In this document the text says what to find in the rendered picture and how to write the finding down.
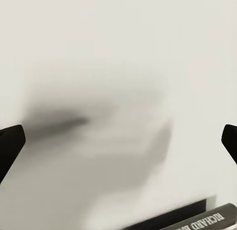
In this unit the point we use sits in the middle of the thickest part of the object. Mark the bed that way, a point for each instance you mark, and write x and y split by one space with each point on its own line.
123 104

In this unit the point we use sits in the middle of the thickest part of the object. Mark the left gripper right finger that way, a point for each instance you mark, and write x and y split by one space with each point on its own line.
229 140

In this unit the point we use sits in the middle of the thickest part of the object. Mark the hardback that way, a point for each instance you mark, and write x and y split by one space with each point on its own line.
221 218

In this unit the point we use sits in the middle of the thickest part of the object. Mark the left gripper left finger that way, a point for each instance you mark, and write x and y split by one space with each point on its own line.
12 140

